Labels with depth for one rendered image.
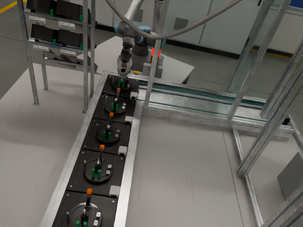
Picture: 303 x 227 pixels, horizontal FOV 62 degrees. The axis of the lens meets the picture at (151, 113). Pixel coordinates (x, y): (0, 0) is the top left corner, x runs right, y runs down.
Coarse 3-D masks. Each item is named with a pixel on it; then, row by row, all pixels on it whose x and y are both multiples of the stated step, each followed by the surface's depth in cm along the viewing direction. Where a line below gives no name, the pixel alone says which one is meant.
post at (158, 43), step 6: (168, 0) 125; (162, 6) 127; (162, 12) 129; (162, 18) 131; (162, 24) 133; (162, 30) 135; (156, 42) 140; (156, 48) 142; (156, 54) 144; (156, 60) 147; (150, 72) 152; (150, 78) 155; (150, 84) 158; (150, 90) 160; (144, 102) 167
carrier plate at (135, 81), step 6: (108, 78) 183; (126, 78) 187; (132, 78) 189; (108, 84) 178; (132, 84) 183; (138, 84) 184; (102, 90) 172; (108, 90) 173; (114, 90) 174; (132, 90) 177; (120, 96) 171; (126, 96) 171
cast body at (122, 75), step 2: (122, 68) 170; (120, 70) 170; (122, 70) 169; (124, 70) 169; (126, 70) 171; (120, 72) 169; (122, 72) 169; (124, 72) 170; (120, 74) 170; (122, 74) 169; (124, 74) 169; (120, 76) 171; (122, 76) 171; (124, 76) 170; (120, 78) 171; (122, 78) 171; (124, 78) 171; (122, 80) 172; (124, 80) 172
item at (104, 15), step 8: (72, 0) 441; (80, 0) 439; (88, 0) 438; (96, 0) 436; (104, 0) 434; (112, 0) 432; (88, 8) 446; (96, 8) 444; (104, 8) 442; (96, 16) 453; (104, 16) 451; (112, 16) 450; (104, 24) 463; (112, 24) 461
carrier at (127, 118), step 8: (104, 96) 167; (112, 96) 168; (104, 104) 161; (112, 104) 152; (120, 104) 160; (128, 104) 165; (96, 112) 154; (104, 112) 155; (112, 112) 154; (120, 112) 155; (128, 112) 159; (112, 120) 151; (120, 120) 152; (128, 120) 150
